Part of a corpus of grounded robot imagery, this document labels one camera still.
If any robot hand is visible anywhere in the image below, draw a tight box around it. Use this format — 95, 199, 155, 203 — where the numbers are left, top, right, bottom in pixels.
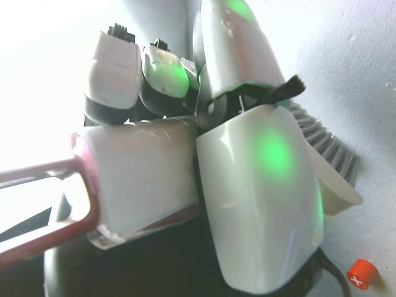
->
43, 0, 341, 297

